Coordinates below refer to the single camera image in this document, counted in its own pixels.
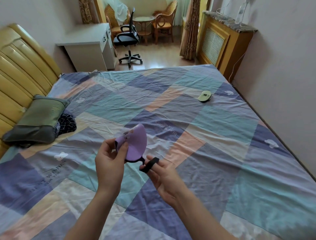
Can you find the green and black pillow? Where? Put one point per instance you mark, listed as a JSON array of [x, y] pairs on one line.
[[37, 121]]

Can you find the brown patterned curtain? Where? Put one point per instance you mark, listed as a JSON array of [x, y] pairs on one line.
[[190, 29], [85, 11]]

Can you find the white desk fan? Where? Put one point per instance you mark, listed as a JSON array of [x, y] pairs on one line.
[[241, 12]]

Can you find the wooden radiator cover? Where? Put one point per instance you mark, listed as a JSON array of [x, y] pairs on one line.
[[222, 42]]

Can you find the person's left hand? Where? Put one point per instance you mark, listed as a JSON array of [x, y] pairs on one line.
[[108, 168]]

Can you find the person's right thumb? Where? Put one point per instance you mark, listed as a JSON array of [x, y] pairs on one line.
[[151, 161]]

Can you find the white sheer cloth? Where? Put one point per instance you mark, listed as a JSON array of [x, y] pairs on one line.
[[118, 10]]

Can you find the round glass side table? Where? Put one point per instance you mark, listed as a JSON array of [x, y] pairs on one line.
[[144, 26]]

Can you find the dark checked cloth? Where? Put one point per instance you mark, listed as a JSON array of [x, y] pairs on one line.
[[66, 123]]

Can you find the white desk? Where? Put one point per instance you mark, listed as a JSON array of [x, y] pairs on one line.
[[88, 47]]

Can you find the person's left thumb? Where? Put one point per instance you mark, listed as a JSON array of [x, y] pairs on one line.
[[122, 152]]

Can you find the black office chair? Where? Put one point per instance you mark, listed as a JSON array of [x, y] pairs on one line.
[[128, 37]]

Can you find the person's right hand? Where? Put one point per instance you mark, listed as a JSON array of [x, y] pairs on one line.
[[167, 183]]

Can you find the patchwork pastel bed sheet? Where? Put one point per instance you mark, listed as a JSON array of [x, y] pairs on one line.
[[187, 153]]

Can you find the pale green sleep mask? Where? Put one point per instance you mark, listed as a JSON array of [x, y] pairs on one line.
[[204, 96]]

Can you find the wicker armchair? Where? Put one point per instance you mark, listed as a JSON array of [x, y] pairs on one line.
[[114, 21], [164, 22]]

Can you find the person's left forearm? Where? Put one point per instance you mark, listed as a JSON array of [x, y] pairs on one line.
[[90, 217]]

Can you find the yellow padded headboard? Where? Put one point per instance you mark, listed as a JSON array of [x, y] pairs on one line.
[[22, 71]]

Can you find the person's right forearm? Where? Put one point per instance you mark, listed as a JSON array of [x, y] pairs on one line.
[[205, 220]]

